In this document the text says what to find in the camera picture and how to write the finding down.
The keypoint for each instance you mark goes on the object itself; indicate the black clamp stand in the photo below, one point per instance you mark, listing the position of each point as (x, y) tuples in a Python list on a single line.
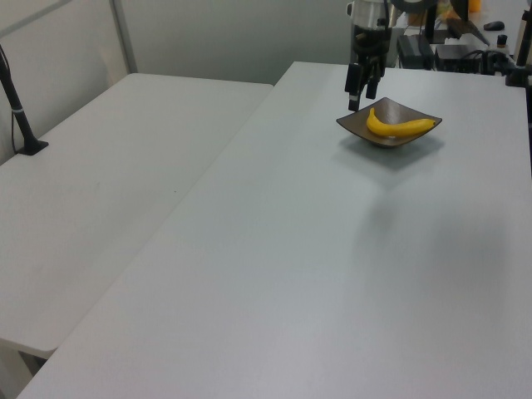
[(519, 62)]

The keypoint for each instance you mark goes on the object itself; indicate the yellow banana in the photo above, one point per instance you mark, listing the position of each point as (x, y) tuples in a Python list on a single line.
[(395, 129)]

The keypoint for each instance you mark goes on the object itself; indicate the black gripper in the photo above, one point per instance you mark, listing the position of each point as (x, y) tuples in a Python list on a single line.
[(370, 43)]

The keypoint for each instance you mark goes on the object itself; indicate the black vertical pole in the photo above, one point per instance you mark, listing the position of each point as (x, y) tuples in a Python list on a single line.
[(430, 23)]

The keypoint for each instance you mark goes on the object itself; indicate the grey partition frame post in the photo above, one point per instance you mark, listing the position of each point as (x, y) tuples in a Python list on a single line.
[(124, 37)]

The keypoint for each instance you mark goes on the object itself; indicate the brown square ceramic plate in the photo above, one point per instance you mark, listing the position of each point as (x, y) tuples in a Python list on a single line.
[(399, 111)]

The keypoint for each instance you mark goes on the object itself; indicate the black computer mouse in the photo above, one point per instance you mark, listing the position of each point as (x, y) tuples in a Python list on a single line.
[(494, 26)]

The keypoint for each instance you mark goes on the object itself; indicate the black electronics box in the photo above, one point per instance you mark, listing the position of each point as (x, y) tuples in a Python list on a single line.
[(415, 52)]

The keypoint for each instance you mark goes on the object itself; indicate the black camera stand pole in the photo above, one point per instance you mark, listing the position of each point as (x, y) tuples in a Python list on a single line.
[(16, 108)]

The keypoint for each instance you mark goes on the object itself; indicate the flat black device box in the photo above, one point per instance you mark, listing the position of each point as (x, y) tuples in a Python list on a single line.
[(457, 56)]

